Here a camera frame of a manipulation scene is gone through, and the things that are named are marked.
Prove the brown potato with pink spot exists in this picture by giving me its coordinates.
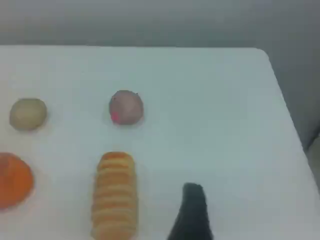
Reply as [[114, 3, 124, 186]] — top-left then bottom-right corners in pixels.
[[108, 89, 145, 125]]

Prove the orange with knobbed top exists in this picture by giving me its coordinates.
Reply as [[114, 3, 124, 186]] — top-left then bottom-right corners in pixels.
[[0, 152, 35, 210]]

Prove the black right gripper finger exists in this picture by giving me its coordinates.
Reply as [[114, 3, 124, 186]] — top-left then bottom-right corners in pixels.
[[166, 182, 215, 240]]

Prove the long ridged bread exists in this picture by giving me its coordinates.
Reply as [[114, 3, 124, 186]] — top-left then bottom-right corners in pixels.
[[91, 151, 138, 240]]

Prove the beige round potato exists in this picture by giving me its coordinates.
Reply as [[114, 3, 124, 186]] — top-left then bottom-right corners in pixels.
[[9, 97, 48, 131]]

